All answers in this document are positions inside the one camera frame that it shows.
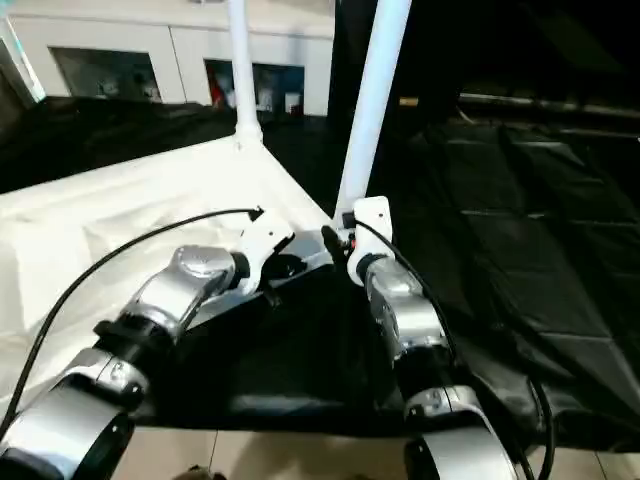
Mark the white plastic table leg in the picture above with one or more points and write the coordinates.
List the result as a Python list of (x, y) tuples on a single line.
[(245, 75), (372, 100)]

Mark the white plastic table top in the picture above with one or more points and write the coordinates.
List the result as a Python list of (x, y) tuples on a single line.
[(125, 200)]

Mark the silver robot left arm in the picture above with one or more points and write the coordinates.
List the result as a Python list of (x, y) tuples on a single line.
[(190, 280)]

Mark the small white jar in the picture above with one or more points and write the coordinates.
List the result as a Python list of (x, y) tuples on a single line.
[(292, 104)]

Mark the small yellow label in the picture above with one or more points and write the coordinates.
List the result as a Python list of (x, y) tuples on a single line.
[(408, 101)]

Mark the black work surface mat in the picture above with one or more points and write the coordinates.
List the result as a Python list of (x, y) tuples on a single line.
[(525, 225)]

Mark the red bottle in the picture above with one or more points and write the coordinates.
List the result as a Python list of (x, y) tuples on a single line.
[(216, 90)]

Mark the brown round robot part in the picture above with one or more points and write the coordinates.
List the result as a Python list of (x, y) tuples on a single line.
[(200, 473)]

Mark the long dark metal rod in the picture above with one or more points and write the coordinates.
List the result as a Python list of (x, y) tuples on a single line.
[(550, 104)]

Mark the black backdrop cloth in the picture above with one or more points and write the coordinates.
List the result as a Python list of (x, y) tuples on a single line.
[(525, 45)]

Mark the white glass-door cabinet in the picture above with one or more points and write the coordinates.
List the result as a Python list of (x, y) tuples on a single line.
[(150, 35)]

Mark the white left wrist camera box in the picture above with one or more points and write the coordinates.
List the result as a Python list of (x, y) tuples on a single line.
[(262, 240)]

